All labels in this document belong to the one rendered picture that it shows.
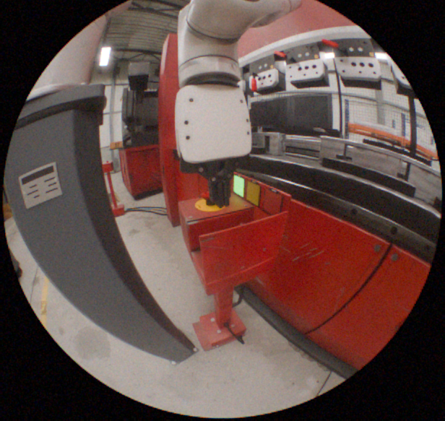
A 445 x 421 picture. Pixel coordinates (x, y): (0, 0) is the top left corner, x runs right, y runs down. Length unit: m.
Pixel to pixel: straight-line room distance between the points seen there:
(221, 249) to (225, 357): 0.78
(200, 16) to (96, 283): 0.34
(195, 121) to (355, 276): 0.50
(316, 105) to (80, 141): 1.15
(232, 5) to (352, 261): 0.51
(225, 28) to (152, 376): 1.13
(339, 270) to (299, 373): 0.69
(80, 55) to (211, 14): 0.18
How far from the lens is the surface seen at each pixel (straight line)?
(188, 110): 0.18
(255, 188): 0.31
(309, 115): 1.14
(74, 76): 0.25
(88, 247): 0.21
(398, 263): 0.45
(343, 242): 0.43
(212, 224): 0.30
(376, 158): 0.50
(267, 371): 0.95
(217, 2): 0.17
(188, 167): 0.19
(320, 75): 0.57
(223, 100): 0.19
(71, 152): 0.18
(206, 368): 0.92
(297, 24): 0.76
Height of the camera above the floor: 0.92
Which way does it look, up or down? 22 degrees down
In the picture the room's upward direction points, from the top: straight up
